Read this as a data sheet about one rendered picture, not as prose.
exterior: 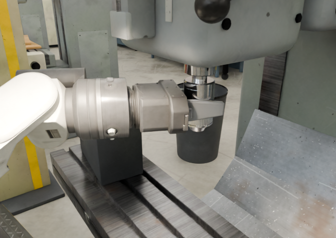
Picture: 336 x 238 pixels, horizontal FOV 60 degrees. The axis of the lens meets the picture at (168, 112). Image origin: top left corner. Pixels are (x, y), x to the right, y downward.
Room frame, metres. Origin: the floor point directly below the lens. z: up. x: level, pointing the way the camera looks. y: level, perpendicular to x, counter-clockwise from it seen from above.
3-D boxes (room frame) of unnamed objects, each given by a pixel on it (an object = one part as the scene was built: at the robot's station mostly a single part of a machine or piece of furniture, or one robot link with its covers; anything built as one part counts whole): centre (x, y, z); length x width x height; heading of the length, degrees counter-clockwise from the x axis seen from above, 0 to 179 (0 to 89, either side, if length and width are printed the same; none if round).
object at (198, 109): (0.39, -0.05, 1.23); 0.06 x 0.02 x 0.03; 101
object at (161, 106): (0.40, 0.04, 1.23); 0.13 x 0.12 x 0.10; 11
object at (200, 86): (0.42, -0.05, 1.26); 0.05 x 0.05 x 0.01
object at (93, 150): (0.75, 0.17, 1.03); 0.22 x 0.12 x 0.20; 29
